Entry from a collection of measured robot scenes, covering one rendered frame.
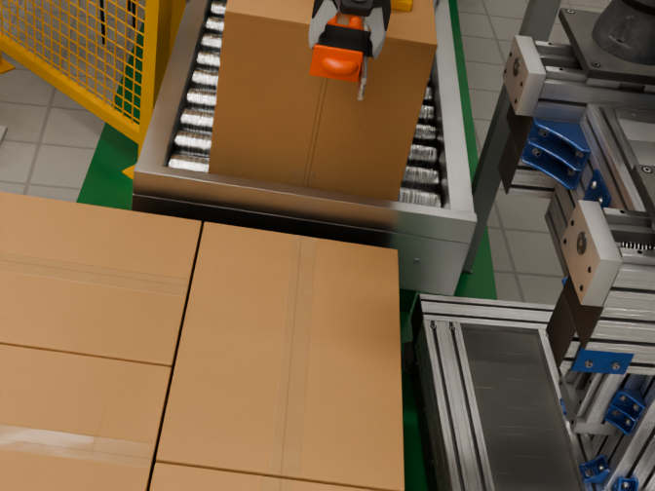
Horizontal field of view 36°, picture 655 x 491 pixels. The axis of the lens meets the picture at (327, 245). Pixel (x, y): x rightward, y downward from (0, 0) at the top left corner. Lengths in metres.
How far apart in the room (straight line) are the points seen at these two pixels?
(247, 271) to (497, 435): 0.67
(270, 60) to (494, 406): 0.90
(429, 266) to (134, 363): 0.71
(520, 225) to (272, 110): 1.33
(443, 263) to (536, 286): 0.84
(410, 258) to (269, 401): 0.56
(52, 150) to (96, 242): 1.18
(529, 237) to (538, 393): 0.87
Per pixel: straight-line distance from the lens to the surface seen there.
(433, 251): 2.14
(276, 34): 1.94
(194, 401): 1.72
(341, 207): 2.06
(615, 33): 1.88
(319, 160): 2.09
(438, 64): 2.63
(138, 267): 1.94
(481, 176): 2.72
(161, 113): 2.26
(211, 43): 2.65
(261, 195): 2.05
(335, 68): 1.54
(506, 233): 3.12
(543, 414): 2.33
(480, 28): 4.21
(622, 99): 1.93
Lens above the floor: 1.85
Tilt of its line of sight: 40 degrees down
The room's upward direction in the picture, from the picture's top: 12 degrees clockwise
